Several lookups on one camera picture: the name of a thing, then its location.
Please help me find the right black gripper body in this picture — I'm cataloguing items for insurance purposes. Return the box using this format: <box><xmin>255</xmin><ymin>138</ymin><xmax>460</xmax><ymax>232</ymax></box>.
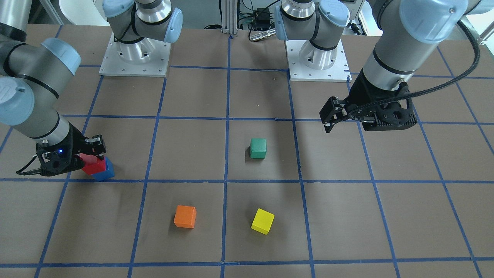
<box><xmin>69</xmin><ymin>124</ymin><xmax>107</xmax><ymax>163</ymax></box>

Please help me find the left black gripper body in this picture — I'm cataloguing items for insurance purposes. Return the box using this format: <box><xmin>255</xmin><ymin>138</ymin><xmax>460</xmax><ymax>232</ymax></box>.
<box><xmin>319</xmin><ymin>71</ymin><xmax>376</xmax><ymax>125</ymax></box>

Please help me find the red wooden block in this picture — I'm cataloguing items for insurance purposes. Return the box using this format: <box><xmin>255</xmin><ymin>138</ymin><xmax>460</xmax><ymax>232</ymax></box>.
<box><xmin>79</xmin><ymin>153</ymin><xmax>107</xmax><ymax>175</ymax></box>

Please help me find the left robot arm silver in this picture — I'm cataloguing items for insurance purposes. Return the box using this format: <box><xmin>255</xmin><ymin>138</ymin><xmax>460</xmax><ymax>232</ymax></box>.
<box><xmin>274</xmin><ymin>0</ymin><xmax>493</xmax><ymax>133</ymax></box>

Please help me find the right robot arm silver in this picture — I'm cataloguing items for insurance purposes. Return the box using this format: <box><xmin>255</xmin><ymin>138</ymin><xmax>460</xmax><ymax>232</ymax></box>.
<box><xmin>1</xmin><ymin>0</ymin><xmax>183</xmax><ymax>164</ymax></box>

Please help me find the blue wooden block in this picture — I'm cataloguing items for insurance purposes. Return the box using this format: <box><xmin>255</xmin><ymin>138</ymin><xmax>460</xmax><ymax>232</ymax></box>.
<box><xmin>91</xmin><ymin>157</ymin><xmax>115</xmax><ymax>181</ymax></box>

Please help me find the green wooden block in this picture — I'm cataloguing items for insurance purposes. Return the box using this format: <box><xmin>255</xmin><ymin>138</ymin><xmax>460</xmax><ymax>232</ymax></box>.
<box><xmin>249</xmin><ymin>138</ymin><xmax>267</xmax><ymax>159</ymax></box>

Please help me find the orange wooden block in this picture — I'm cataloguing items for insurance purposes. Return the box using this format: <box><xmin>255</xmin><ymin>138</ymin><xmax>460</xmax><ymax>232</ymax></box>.
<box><xmin>174</xmin><ymin>205</ymin><xmax>196</xmax><ymax>229</ymax></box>

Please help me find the yellow wooden block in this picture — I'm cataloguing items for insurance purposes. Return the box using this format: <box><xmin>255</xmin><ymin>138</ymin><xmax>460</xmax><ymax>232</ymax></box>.
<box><xmin>251</xmin><ymin>208</ymin><xmax>275</xmax><ymax>235</ymax></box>

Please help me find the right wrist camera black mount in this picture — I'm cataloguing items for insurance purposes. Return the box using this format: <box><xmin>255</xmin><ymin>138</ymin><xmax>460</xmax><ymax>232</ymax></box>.
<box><xmin>16</xmin><ymin>142</ymin><xmax>85</xmax><ymax>176</ymax></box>

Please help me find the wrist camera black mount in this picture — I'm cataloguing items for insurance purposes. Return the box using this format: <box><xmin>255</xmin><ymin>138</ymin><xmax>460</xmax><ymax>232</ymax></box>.
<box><xmin>16</xmin><ymin>142</ymin><xmax>85</xmax><ymax>176</ymax></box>
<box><xmin>362</xmin><ymin>81</ymin><xmax>418</xmax><ymax>131</ymax></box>

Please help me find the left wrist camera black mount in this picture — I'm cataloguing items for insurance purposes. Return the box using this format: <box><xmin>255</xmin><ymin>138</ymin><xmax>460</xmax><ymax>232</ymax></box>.
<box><xmin>362</xmin><ymin>81</ymin><xmax>418</xmax><ymax>131</ymax></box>

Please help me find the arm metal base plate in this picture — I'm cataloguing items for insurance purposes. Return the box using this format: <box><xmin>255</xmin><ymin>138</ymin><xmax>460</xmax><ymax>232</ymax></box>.
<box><xmin>285</xmin><ymin>40</ymin><xmax>352</xmax><ymax>82</ymax></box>
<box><xmin>99</xmin><ymin>34</ymin><xmax>172</xmax><ymax>78</ymax></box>

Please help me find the black braided cable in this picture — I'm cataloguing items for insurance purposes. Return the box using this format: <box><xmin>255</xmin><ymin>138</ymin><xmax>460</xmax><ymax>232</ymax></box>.
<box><xmin>342</xmin><ymin>19</ymin><xmax>481</xmax><ymax>116</ymax></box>

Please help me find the aluminium frame post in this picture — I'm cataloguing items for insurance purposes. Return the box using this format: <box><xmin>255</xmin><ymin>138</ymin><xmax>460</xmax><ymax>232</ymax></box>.
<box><xmin>219</xmin><ymin>0</ymin><xmax>239</xmax><ymax>36</ymax></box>

